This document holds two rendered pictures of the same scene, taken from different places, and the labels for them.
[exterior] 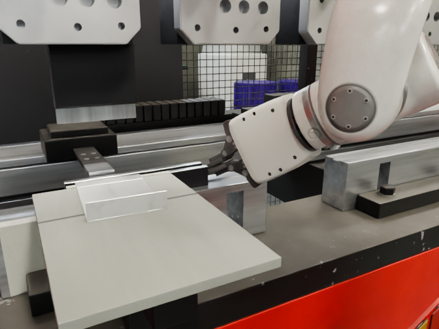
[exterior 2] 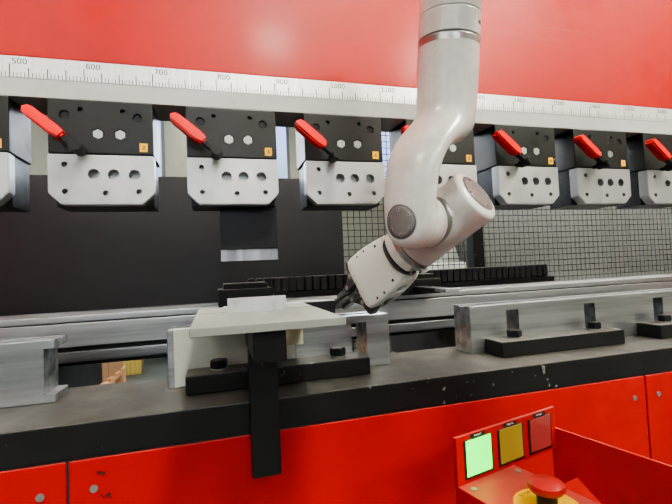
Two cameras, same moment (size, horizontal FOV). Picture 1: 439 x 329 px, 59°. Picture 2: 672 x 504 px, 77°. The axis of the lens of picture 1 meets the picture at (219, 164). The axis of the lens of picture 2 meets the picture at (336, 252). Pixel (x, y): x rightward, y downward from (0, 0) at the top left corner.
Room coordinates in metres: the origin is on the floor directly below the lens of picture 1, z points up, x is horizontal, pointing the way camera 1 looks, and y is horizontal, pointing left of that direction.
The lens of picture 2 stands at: (-0.21, -0.15, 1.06)
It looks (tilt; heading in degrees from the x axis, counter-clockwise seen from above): 2 degrees up; 12
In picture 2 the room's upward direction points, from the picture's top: 3 degrees counter-clockwise
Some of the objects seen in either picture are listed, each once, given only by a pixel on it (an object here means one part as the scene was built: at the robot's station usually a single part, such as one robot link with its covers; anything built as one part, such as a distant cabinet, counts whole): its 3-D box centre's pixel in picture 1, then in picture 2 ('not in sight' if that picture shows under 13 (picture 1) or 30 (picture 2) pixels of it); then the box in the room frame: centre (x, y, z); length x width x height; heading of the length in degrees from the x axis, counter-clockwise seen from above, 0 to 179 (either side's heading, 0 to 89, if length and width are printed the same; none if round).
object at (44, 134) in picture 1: (84, 147); (246, 295); (0.64, 0.23, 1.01); 0.26 x 0.12 x 0.05; 28
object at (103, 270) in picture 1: (135, 224); (260, 315); (0.37, 0.09, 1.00); 0.26 x 0.18 x 0.01; 28
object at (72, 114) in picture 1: (95, 83); (249, 234); (0.50, 0.16, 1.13); 0.10 x 0.02 x 0.10; 118
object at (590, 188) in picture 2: not in sight; (587, 170); (0.86, -0.53, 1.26); 0.15 x 0.09 x 0.17; 118
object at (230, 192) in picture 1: (146, 222); (284, 345); (0.53, 0.11, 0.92); 0.39 x 0.06 x 0.10; 118
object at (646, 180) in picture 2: not in sight; (652, 172); (0.96, -0.70, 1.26); 0.15 x 0.09 x 0.17; 118
